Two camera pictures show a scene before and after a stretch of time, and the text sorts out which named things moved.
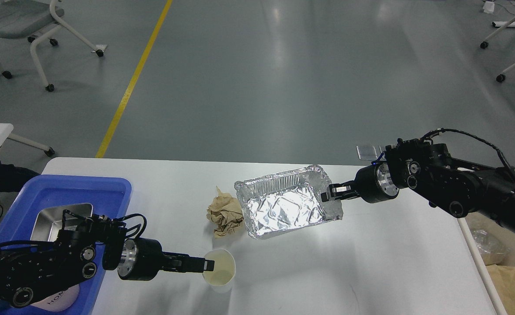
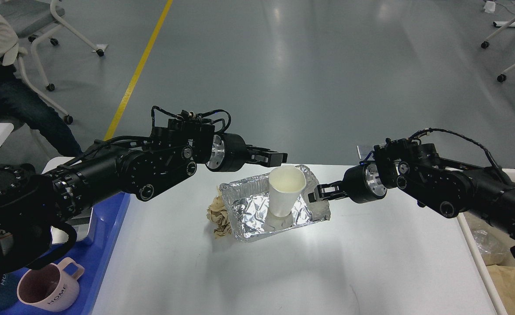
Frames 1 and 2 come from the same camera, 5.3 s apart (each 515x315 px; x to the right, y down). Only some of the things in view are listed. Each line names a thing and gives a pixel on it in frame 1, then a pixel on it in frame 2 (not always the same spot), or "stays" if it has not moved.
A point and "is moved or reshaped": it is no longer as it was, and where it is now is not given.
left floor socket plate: (366, 152) stays
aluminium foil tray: (279, 203) is moved or reshaped
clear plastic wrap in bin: (488, 242) stays
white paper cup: (220, 280) → (286, 182)
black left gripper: (141, 259) → (229, 152)
